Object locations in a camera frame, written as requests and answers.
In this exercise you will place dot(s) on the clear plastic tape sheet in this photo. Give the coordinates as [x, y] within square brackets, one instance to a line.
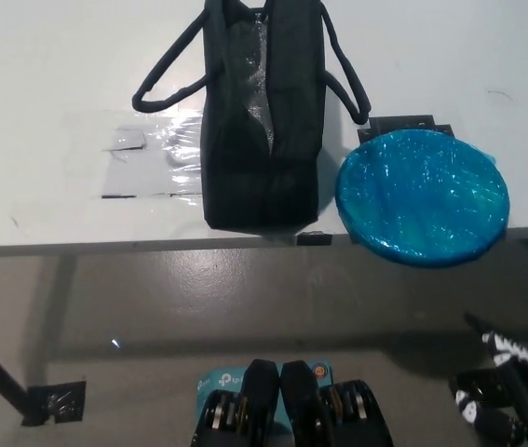
[152, 167]

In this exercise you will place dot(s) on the large black tape patch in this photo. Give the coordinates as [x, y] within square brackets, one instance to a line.
[384, 125]

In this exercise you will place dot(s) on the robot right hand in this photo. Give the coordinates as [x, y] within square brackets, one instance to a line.
[505, 349]

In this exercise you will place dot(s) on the small black tape strip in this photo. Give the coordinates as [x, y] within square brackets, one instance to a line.
[315, 238]

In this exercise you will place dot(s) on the teal tp-link box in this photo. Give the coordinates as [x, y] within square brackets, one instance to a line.
[221, 379]

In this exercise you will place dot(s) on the blue-wrapped stack of plates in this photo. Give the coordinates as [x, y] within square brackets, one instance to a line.
[422, 200]

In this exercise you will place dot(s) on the black fabric tote bag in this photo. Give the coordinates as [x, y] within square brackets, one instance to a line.
[259, 195]

